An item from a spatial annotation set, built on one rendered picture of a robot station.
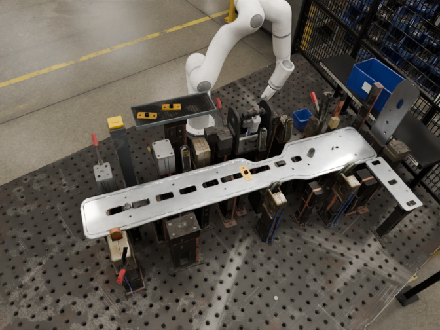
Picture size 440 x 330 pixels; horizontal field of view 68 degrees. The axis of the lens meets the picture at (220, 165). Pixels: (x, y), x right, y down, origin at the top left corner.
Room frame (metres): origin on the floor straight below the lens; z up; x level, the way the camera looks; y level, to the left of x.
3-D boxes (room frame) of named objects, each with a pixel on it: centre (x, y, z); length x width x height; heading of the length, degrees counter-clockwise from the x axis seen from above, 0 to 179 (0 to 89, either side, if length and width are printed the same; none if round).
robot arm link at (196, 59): (1.42, 0.16, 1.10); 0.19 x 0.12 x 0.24; 18
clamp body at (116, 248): (0.48, 0.33, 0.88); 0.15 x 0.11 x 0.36; 26
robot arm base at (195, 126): (1.40, 0.15, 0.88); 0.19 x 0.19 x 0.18
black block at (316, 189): (0.86, -0.44, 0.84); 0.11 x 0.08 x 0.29; 26
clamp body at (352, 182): (0.89, -0.58, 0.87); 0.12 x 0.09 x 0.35; 26
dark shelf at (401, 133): (1.47, -0.84, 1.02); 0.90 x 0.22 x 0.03; 26
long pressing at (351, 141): (0.88, -0.11, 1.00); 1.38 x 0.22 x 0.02; 116
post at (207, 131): (1.05, 0.06, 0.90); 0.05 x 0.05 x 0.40; 26
